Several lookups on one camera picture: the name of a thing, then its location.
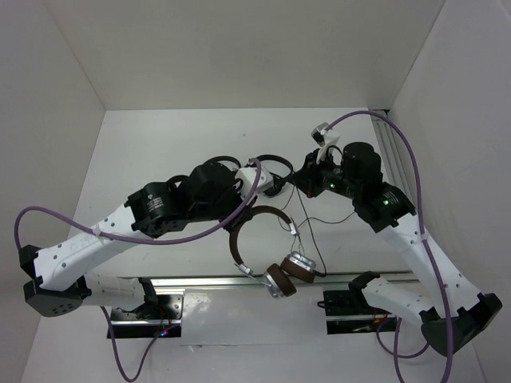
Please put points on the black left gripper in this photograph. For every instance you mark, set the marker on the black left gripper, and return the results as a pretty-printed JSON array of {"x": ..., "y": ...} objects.
[{"x": 245, "y": 215}]

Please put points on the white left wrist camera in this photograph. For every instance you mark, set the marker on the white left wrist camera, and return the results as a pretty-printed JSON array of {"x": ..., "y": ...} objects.
[{"x": 254, "y": 174}]

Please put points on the black on-ear headphones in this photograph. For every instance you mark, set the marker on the black on-ear headphones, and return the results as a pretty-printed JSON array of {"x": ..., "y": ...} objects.
[
  {"x": 279, "y": 180},
  {"x": 224, "y": 160}
]

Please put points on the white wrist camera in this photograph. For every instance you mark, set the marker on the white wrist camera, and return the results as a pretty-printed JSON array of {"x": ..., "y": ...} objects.
[
  {"x": 325, "y": 137},
  {"x": 254, "y": 174}
]

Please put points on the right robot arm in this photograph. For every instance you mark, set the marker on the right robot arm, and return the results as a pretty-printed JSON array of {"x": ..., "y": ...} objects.
[{"x": 453, "y": 311}]

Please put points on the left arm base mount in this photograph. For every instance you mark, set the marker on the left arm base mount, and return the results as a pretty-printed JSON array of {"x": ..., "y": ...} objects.
[{"x": 158, "y": 316}]

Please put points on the black on-ear headphones left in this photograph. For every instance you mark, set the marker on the black on-ear headphones left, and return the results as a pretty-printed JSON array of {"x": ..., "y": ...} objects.
[{"x": 224, "y": 160}]

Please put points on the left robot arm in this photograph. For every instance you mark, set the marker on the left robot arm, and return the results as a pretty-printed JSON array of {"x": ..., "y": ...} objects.
[{"x": 180, "y": 210}]

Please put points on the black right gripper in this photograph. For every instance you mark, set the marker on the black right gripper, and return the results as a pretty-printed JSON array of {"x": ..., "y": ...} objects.
[{"x": 306, "y": 176}]

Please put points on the aluminium side rail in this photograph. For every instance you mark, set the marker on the aluminium side rail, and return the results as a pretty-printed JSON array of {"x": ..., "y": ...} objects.
[{"x": 389, "y": 153}]

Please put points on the brown silver over-ear headphones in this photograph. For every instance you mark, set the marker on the brown silver over-ear headphones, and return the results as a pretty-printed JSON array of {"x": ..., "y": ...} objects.
[{"x": 279, "y": 270}]

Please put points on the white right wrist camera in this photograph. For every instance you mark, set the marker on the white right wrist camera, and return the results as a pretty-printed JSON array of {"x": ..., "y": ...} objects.
[{"x": 325, "y": 137}]

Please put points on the aluminium front rail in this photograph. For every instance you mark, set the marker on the aluminium front rail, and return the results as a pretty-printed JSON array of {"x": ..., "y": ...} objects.
[{"x": 239, "y": 281}]

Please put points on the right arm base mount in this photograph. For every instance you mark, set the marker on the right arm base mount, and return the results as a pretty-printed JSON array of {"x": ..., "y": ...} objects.
[{"x": 345, "y": 314}]

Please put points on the black on-ear headphones right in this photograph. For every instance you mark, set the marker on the black on-ear headphones right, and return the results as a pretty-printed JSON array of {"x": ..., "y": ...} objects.
[{"x": 279, "y": 180}]

